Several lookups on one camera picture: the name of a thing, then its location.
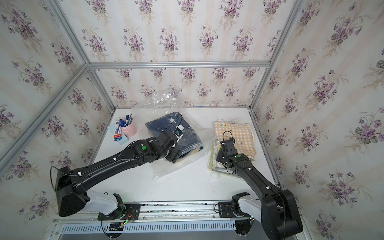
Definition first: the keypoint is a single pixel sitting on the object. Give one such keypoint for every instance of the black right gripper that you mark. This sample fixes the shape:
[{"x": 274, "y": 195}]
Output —
[{"x": 219, "y": 155}]

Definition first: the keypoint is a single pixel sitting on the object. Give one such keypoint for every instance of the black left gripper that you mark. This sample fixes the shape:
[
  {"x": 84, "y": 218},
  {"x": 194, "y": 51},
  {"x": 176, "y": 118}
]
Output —
[{"x": 175, "y": 156}]

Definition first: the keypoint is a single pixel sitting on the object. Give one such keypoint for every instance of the white patterned blanket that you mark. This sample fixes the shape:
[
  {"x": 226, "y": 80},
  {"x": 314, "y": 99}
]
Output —
[{"x": 222, "y": 170}]

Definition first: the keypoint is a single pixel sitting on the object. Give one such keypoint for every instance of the orange checkered blanket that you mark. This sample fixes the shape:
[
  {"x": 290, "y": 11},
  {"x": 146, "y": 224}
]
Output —
[{"x": 242, "y": 133}]

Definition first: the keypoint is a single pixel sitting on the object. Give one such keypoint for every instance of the clear plastic vacuum bag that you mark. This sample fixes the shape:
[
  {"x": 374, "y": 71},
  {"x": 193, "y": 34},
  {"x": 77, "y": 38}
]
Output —
[{"x": 168, "y": 112}]

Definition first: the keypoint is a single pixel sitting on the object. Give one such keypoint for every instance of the light green blanket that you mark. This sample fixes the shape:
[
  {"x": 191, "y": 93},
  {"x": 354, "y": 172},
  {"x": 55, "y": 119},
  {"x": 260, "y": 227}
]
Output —
[{"x": 213, "y": 164}]

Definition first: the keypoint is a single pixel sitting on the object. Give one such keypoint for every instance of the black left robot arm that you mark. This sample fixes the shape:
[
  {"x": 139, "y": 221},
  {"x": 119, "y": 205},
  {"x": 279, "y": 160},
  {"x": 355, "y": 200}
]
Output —
[{"x": 73, "y": 188}]

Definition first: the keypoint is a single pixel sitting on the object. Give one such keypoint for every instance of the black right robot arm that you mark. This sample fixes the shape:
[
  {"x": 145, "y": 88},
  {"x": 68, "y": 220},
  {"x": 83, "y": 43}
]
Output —
[{"x": 275, "y": 209}]

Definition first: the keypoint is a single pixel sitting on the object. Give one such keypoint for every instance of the navy blue star blanket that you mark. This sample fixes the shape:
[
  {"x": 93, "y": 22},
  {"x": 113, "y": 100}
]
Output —
[{"x": 189, "y": 142}]

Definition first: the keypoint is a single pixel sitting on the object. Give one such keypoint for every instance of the pink pen cup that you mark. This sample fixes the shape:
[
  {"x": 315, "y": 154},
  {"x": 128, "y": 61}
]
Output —
[{"x": 130, "y": 130}]

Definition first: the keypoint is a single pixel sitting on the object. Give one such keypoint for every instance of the blue pens in cup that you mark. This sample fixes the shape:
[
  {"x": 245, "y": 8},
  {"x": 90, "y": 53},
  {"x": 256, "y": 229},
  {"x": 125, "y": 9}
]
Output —
[{"x": 124, "y": 122}]

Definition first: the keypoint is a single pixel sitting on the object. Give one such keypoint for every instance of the light blue box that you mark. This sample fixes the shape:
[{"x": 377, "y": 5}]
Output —
[{"x": 115, "y": 130}]

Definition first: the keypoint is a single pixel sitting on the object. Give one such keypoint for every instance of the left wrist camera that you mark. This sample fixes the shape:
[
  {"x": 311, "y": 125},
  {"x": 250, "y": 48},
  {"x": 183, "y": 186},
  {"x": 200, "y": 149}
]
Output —
[{"x": 178, "y": 132}]

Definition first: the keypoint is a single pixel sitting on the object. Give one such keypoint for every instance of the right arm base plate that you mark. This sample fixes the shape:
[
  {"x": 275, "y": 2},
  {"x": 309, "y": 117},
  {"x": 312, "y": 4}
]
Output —
[{"x": 227, "y": 210}]

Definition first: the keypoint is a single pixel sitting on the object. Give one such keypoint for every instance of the aluminium mounting rail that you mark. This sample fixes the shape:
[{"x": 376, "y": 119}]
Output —
[{"x": 177, "y": 211}]

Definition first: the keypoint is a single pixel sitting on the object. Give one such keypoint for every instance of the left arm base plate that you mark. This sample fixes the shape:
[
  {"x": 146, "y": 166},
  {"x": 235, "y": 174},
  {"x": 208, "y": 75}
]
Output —
[{"x": 128, "y": 212}]

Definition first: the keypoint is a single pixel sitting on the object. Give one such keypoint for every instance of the aluminium frame crossbar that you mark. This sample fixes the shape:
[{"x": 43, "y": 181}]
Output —
[{"x": 166, "y": 65}]

